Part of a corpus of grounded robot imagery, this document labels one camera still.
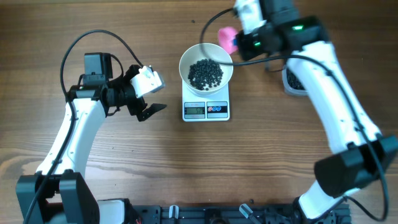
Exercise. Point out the pink scoop with blue handle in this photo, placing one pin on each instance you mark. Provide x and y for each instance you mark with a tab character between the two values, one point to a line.
227	39

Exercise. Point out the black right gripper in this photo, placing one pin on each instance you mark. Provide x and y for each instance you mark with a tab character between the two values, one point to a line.
244	51

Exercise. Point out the black beans in container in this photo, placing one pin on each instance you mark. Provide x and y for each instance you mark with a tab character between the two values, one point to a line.
293	81

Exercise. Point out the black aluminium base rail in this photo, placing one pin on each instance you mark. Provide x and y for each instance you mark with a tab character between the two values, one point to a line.
268	214

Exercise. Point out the cream white bowl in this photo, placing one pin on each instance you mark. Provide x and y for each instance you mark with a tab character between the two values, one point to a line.
206	51

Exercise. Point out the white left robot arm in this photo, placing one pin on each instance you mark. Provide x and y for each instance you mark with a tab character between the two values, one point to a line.
57	192

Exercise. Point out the black beans in bowl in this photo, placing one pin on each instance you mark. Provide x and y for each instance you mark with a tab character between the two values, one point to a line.
205	74

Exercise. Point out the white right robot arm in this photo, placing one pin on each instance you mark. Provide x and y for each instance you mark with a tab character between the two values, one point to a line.
360	153

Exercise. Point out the clear plastic food container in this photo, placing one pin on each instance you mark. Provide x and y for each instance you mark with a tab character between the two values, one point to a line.
288	89

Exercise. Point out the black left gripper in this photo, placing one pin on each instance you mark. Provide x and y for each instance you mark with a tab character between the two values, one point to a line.
139	104

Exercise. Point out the white digital kitchen scale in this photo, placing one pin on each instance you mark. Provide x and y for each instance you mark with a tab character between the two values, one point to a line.
205	108

